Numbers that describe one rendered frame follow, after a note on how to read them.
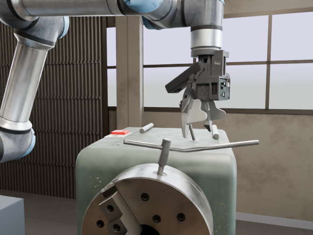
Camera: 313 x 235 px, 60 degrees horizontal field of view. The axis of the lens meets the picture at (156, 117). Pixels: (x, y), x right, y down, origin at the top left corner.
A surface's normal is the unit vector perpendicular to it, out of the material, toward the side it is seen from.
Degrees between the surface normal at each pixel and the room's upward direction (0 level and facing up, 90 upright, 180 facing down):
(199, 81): 89
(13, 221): 90
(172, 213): 90
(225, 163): 48
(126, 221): 56
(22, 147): 109
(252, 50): 90
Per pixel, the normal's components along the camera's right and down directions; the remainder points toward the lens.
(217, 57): -0.58, 0.06
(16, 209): 0.96, 0.03
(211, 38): 0.18, 0.09
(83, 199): -0.19, 0.09
